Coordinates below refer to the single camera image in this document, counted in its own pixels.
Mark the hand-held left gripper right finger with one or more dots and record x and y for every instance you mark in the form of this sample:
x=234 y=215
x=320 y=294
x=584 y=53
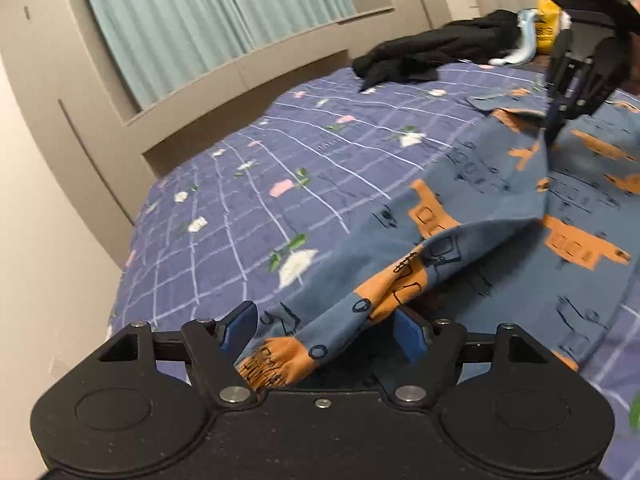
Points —
x=407 y=334

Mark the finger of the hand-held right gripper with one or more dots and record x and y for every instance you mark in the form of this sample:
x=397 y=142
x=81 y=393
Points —
x=576 y=95
x=552 y=120

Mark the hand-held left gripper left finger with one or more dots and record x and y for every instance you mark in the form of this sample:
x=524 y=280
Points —
x=239 y=329

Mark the blue pants with orange print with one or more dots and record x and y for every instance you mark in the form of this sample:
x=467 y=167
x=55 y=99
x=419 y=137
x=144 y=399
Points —
x=490 y=195

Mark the yellow bag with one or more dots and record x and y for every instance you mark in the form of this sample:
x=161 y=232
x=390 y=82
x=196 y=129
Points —
x=547 y=25

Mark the light blue cloth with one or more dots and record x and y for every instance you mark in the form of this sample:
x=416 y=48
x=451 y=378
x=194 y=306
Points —
x=525 y=45

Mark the black clothes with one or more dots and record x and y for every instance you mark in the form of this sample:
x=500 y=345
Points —
x=440 y=50

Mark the purple checked floral bed blanket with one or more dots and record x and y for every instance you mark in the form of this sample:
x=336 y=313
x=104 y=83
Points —
x=300 y=160

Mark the teal curtain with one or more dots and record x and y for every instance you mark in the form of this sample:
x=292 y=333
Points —
x=190 y=25

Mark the beige window surround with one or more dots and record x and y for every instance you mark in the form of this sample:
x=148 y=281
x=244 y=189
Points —
x=60 y=60

